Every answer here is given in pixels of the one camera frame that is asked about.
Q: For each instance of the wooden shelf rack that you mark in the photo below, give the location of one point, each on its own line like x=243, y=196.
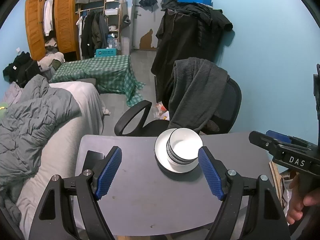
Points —
x=113, y=17

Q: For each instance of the dark hanging clothes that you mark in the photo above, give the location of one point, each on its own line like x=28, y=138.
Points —
x=93, y=35

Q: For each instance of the white hanging shirt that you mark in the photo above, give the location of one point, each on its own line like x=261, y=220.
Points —
x=48, y=15

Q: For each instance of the white bed sheet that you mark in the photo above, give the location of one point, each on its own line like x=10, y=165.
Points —
x=75, y=130

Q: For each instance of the green checkered cloth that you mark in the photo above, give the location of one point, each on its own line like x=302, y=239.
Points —
x=100, y=71

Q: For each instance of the grey door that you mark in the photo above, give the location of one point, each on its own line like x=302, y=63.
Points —
x=145, y=27

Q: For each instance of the light wooden boards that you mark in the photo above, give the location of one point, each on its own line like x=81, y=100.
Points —
x=278, y=180

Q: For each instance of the dark grey towel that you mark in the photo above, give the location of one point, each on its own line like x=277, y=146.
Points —
x=195, y=92

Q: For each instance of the white wall socket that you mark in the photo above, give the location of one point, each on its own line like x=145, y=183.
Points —
x=18, y=50

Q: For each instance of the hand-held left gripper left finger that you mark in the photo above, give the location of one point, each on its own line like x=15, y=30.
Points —
x=108, y=173

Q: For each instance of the black clothes pile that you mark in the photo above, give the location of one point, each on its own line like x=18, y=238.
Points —
x=20, y=67

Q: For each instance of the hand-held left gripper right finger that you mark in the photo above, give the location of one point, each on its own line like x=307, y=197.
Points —
x=210, y=173

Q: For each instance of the crumpled plastic bag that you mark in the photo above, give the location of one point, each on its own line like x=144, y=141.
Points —
x=161, y=111

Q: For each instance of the lilac cloth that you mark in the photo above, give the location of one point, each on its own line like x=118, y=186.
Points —
x=12, y=93

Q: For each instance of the wooden wardrobe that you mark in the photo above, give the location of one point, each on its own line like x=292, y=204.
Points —
x=66, y=17

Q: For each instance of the black smartphone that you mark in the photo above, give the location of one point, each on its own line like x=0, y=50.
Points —
x=92, y=157

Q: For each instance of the green pillow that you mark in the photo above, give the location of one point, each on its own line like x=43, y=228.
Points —
x=3, y=110

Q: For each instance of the person's right hand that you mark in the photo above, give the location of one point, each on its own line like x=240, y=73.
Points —
x=295, y=210

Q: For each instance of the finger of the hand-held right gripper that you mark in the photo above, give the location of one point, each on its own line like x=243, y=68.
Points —
x=280, y=137
x=263, y=142

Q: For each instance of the black mesh office chair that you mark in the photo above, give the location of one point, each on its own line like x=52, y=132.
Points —
x=231, y=100

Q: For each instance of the grey duvet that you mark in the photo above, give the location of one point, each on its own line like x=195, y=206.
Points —
x=37, y=122

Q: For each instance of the black umbrella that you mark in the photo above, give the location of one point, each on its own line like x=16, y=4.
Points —
x=148, y=3

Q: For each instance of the beige clothes pile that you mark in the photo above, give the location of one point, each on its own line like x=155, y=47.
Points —
x=51, y=61

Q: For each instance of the black coats pile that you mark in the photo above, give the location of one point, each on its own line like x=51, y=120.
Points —
x=185, y=40

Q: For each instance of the teal box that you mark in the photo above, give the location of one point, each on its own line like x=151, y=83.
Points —
x=106, y=53

